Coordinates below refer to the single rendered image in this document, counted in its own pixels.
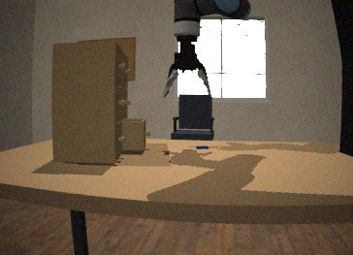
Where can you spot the tan wooden chest of drawers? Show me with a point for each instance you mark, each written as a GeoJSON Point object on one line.
{"type": "Point", "coordinates": [82, 102]}

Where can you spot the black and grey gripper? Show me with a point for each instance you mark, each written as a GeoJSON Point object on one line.
{"type": "Point", "coordinates": [187, 62]}

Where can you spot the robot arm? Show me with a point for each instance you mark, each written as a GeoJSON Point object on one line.
{"type": "Point", "coordinates": [188, 13]}

